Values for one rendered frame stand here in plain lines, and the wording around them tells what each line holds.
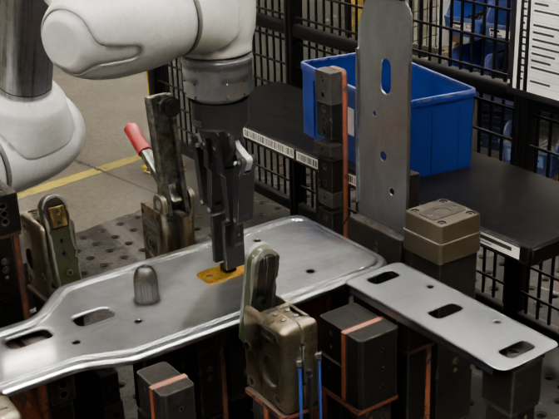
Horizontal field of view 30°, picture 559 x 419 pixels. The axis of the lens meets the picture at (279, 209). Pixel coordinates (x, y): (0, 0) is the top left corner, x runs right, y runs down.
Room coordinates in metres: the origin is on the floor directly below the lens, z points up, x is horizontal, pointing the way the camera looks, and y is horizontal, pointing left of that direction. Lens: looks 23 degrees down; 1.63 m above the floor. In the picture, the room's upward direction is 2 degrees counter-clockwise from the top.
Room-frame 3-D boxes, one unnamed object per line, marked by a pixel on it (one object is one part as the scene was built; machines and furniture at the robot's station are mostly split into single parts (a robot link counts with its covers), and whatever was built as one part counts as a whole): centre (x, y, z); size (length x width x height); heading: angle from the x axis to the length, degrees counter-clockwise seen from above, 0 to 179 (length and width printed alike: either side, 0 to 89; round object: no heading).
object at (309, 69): (1.68, -0.18, 1.10); 0.30 x 0.17 x 0.13; 25
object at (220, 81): (1.29, 0.07, 1.28); 0.09 x 0.09 x 0.06
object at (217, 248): (1.30, 0.08, 1.05); 0.03 x 0.01 x 0.07; 124
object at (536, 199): (1.70, -0.17, 1.02); 0.90 x 0.22 x 0.03; 34
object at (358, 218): (1.42, -0.15, 0.85); 0.12 x 0.03 x 0.30; 34
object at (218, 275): (1.29, 0.07, 1.01); 0.08 x 0.04 x 0.01; 125
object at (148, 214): (1.42, 0.17, 0.88); 0.07 x 0.06 x 0.35; 34
